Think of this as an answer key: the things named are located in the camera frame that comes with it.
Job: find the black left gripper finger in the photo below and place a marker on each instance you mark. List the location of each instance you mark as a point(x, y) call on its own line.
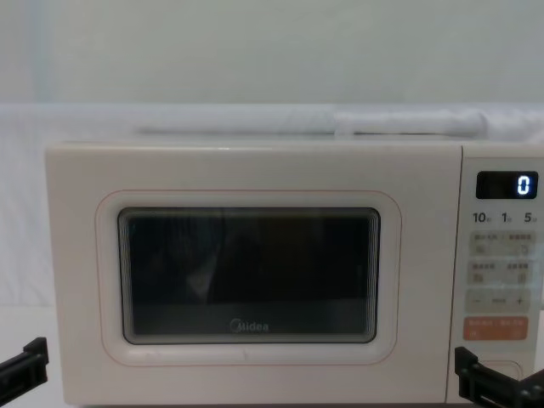
point(26, 365)

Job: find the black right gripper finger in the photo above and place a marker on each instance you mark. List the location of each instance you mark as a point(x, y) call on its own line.
point(467, 374)

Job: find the white curtain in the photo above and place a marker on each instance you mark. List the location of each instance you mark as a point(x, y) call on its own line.
point(272, 51)

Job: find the cream microwave oven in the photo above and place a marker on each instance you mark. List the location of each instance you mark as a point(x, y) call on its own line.
point(263, 170)

